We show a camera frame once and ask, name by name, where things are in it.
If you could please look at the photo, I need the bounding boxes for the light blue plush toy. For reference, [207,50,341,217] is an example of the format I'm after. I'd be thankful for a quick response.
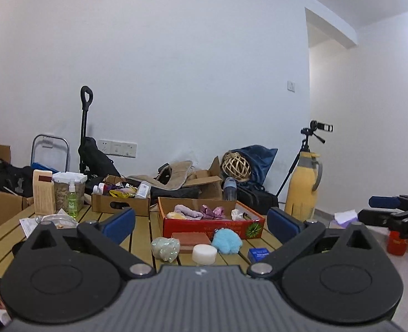
[211,229,243,255]

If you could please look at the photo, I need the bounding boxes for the pink satin scrunchie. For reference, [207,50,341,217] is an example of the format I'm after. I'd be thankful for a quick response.
[200,205,226,220]

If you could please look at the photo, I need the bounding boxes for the lilac fuzzy scrunchie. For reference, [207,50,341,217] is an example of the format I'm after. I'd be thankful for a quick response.
[174,205,203,220]

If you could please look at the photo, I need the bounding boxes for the red brown sponge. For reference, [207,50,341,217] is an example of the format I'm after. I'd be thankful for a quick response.
[172,232,211,253]

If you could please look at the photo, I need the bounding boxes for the white round sponge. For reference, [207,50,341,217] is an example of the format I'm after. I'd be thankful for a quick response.
[192,244,218,265]

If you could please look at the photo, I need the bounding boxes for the wooden slat folding table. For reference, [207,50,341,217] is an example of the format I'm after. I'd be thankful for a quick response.
[0,203,285,281]

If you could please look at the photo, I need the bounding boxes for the small brown cardboard tray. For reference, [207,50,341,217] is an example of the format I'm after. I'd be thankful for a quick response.
[91,185,151,217]

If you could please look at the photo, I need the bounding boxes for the red cardboard tray box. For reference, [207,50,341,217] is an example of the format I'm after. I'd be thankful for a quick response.
[158,197,265,239]

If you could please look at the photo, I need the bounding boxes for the red cup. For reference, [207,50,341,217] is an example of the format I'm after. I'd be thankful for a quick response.
[386,231,408,256]

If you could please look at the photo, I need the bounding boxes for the small blue box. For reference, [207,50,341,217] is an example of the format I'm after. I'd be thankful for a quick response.
[247,247,269,264]

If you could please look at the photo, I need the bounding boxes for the black case on floor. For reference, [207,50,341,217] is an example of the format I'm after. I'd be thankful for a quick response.
[237,186,279,215]

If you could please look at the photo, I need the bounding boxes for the white tube bottle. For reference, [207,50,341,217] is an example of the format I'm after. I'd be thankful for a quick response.
[135,181,151,199]

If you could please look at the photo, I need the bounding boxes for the green spray bottle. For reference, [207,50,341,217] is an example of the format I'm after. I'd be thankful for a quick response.
[67,180,78,218]

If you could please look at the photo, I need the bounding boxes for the clear snack jar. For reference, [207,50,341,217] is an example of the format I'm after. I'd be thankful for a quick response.
[35,214,78,229]

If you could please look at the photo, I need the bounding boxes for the purple tissue box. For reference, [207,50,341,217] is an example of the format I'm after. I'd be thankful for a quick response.
[329,210,358,229]

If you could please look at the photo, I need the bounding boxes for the black bag on trolley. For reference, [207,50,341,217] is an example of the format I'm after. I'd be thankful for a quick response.
[78,136,121,180]

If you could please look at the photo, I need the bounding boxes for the blue water bottle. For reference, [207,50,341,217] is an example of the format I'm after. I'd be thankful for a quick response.
[223,177,237,201]

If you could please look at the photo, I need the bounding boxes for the dark blue fabric bag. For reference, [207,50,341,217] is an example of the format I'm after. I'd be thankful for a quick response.
[232,145,278,190]

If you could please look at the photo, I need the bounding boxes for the woven rattan ball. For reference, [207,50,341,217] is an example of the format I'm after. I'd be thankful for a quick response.
[221,151,251,182]

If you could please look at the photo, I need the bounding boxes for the wooden block box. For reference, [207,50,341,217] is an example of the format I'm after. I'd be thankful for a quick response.
[33,169,56,215]

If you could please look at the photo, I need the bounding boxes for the open brown cardboard box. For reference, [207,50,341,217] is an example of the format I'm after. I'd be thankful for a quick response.
[183,157,223,200]

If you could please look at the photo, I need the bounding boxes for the metal folding chair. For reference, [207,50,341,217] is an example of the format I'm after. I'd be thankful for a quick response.
[30,133,70,172]

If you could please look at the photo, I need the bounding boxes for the black backpack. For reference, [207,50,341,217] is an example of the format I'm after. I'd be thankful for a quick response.
[0,146,33,198]

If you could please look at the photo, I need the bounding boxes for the floor cardboard boxes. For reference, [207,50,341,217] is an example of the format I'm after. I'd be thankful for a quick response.
[0,145,33,225]

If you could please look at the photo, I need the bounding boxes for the wall power outlet strip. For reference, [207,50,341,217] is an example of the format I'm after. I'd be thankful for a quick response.
[97,139,137,158]

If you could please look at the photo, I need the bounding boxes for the black camera tripod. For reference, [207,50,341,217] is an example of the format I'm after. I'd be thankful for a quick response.
[276,120,334,197]

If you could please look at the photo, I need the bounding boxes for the wall light switch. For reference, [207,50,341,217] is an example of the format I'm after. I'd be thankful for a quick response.
[287,81,296,92]

